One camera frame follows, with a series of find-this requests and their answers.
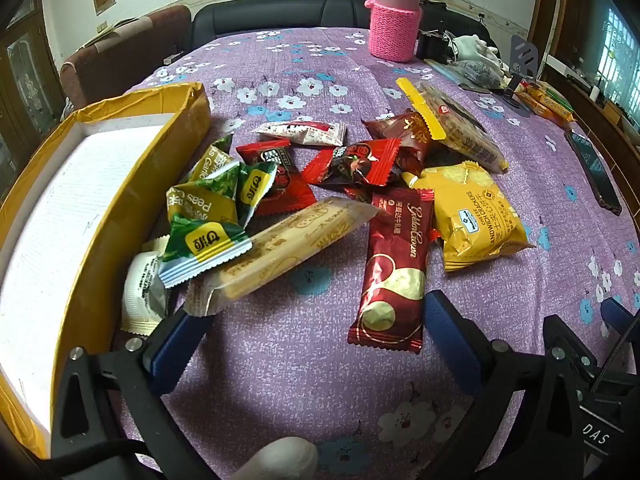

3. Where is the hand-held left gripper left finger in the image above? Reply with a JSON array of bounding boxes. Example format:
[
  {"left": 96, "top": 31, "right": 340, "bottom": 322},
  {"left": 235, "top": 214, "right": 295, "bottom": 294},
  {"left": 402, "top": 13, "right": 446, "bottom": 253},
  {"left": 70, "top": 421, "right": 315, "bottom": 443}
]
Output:
[{"left": 50, "top": 310, "right": 216, "bottom": 480}]

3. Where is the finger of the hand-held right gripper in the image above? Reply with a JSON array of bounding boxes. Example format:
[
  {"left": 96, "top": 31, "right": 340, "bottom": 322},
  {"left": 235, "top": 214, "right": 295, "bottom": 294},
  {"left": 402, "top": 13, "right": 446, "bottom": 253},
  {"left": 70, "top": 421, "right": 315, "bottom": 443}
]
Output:
[
  {"left": 543, "top": 313, "right": 599, "bottom": 387},
  {"left": 599, "top": 297, "right": 640, "bottom": 346}
]

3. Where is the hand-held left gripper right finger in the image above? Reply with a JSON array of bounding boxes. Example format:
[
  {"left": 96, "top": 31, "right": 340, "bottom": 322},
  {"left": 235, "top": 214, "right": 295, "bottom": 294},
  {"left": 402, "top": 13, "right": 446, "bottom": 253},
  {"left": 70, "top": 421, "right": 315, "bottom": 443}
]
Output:
[{"left": 428, "top": 289, "right": 577, "bottom": 480}]

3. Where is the long dark red wafer packet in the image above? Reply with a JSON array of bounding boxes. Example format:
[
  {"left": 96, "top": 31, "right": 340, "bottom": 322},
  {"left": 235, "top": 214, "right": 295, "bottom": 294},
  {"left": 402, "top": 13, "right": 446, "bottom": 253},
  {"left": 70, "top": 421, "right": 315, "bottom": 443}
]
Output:
[{"left": 348, "top": 187, "right": 435, "bottom": 352}]

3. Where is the green packet with yellow label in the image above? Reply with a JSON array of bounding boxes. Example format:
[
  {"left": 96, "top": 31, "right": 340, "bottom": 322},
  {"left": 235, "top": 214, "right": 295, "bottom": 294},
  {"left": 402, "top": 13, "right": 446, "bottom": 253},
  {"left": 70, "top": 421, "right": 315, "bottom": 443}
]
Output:
[{"left": 159, "top": 215, "right": 253, "bottom": 288}]

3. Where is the yellow cracker packet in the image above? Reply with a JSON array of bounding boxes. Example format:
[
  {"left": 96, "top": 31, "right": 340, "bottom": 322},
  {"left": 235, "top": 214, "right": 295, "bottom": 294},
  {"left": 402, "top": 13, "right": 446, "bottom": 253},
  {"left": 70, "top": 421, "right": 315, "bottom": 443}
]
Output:
[{"left": 401, "top": 160, "right": 536, "bottom": 273}]

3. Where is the yellow cardboard box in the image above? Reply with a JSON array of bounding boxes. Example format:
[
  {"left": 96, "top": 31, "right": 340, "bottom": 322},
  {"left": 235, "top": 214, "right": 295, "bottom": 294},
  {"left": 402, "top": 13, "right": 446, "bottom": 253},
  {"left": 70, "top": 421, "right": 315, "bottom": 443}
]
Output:
[{"left": 0, "top": 81, "right": 212, "bottom": 461}]

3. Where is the large green pea packet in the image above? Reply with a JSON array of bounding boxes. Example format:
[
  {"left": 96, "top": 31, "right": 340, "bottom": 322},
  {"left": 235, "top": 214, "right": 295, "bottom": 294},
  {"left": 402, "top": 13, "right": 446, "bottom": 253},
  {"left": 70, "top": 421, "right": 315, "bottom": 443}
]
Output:
[{"left": 166, "top": 134, "right": 240, "bottom": 226}]

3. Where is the long beige biscuit packet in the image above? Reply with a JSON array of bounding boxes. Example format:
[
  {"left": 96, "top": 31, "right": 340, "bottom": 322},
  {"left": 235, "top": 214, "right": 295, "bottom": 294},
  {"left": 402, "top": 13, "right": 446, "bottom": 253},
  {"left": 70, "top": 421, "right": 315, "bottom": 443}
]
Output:
[{"left": 186, "top": 196, "right": 379, "bottom": 317}]

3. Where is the small green pea packet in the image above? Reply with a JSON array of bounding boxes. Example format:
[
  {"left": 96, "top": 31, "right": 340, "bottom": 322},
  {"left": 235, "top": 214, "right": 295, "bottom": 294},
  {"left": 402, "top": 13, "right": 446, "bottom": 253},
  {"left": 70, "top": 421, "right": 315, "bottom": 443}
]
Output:
[{"left": 235, "top": 161, "right": 278, "bottom": 228}]

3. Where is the red candy packet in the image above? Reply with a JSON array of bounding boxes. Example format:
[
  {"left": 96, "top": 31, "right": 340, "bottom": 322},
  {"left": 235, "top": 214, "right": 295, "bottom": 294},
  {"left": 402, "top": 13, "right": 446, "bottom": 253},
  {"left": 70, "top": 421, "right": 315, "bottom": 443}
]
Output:
[{"left": 235, "top": 138, "right": 317, "bottom": 217}]

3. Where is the red and black snack packet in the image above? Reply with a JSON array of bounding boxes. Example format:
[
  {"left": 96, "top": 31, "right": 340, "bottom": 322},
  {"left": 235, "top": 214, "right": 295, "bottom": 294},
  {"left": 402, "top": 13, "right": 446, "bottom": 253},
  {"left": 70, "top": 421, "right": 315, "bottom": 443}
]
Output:
[{"left": 301, "top": 138, "right": 402, "bottom": 186}]

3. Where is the clear biscuit pack yellow edge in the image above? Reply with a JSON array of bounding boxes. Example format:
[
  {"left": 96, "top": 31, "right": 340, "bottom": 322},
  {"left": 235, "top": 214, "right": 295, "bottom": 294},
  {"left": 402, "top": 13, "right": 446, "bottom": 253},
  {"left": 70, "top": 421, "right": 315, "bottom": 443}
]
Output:
[{"left": 396, "top": 77, "right": 510, "bottom": 173}]

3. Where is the dark red snack packet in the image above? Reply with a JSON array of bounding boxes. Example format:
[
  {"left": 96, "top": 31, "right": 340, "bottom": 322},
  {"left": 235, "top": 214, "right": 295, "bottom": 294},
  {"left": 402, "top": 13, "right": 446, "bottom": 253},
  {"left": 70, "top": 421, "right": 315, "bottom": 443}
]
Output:
[{"left": 361, "top": 110, "right": 436, "bottom": 176}]

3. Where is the white and red snack packet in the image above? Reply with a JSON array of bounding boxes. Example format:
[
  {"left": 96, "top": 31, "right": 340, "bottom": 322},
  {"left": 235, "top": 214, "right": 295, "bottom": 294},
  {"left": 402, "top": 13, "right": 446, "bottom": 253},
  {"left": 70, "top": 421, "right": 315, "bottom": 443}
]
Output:
[{"left": 254, "top": 120, "right": 348, "bottom": 147}]

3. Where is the person's left hand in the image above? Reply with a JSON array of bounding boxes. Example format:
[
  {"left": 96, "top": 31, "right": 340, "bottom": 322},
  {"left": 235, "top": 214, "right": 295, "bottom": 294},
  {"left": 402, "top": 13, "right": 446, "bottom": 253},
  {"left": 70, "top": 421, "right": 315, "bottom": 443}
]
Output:
[{"left": 235, "top": 437, "right": 319, "bottom": 480}]

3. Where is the purple floral tablecloth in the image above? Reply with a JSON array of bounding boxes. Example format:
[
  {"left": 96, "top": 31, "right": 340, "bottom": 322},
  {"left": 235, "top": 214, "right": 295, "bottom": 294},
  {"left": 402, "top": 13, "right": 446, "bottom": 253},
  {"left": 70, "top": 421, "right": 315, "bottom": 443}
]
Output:
[{"left": 50, "top": 25, "right": 640, "bottom": 480}]

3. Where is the black smartphone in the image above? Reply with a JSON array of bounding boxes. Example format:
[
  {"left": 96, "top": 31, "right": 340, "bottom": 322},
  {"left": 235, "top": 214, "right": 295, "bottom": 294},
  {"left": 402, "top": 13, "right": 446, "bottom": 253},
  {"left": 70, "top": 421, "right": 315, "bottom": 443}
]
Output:
[{"left": 565, "top": 130, "right": 623, "bottom": 216}]

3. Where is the orange snack packet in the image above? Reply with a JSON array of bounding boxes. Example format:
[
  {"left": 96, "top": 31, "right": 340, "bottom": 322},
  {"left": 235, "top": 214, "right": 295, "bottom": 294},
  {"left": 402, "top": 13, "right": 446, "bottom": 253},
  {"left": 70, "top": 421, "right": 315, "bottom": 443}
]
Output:
[{"left": 515, "top": 80, "right": 578, "bottom": 123}]

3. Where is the green snack packet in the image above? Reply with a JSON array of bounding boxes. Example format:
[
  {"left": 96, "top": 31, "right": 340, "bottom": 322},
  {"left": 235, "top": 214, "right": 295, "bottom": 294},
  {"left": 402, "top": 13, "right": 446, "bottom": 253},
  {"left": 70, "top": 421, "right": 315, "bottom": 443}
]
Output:
[{"left": 542, "top": 85, "right": 573, "bottom": 111}]

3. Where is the window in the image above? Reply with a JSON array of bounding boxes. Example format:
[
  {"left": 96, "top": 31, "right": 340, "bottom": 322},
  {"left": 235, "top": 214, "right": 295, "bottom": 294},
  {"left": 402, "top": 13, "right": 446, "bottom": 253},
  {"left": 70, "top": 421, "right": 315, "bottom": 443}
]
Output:
[{"left": 585, "top": 0, "right": 640, "bottom": 126}]

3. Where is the grey phone stand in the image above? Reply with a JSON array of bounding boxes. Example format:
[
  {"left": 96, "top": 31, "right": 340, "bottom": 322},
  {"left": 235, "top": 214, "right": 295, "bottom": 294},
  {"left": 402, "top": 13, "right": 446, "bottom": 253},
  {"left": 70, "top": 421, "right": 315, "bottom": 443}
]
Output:
[{"left": 502, "top": 34, "right": 541, "bottom": 106}]

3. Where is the white glove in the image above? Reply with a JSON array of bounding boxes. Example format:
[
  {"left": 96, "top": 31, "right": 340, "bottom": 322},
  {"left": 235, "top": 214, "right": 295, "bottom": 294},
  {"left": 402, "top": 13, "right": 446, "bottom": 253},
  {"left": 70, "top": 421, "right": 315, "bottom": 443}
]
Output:
[{"left": 452, "top": 34, "right": 502, "bottom": 63}]

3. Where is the small black box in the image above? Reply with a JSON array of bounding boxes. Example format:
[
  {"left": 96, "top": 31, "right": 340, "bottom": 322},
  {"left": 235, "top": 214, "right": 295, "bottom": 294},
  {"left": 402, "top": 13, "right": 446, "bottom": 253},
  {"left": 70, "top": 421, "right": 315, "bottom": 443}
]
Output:
[{"left": 416, "top": 30, "right": 451, "bottom": 61}]

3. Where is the brown armchair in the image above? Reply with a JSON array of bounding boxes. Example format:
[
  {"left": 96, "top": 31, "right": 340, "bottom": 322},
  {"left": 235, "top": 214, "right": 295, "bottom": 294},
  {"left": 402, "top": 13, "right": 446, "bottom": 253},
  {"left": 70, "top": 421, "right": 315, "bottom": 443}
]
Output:
[{"left": 60, "top": 5, "right": 193, "bottom": 111}]

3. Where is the pink thermos with knitted sleeve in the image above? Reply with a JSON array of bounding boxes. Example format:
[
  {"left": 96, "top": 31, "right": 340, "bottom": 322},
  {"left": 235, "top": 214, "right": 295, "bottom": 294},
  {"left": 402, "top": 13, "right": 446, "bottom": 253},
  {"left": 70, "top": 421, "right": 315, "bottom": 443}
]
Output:
[{"left": 364, "top": 0, "right": 423, "bottom": 63}]

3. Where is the wooden glass door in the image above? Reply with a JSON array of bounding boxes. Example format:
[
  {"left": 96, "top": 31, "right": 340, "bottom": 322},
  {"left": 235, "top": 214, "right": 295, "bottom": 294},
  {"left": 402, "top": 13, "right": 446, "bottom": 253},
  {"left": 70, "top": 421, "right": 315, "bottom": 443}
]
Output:
[{"left": 0, "top": 0, "right": 66, "bottom": 201}]

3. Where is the black leather sofa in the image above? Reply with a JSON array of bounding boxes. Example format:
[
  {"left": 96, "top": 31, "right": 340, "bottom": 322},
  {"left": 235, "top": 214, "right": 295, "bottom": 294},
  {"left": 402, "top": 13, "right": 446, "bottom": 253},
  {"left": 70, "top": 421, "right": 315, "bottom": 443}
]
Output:
[{"left": 191, "top": 0, "right": 501, "bottom": 53}]

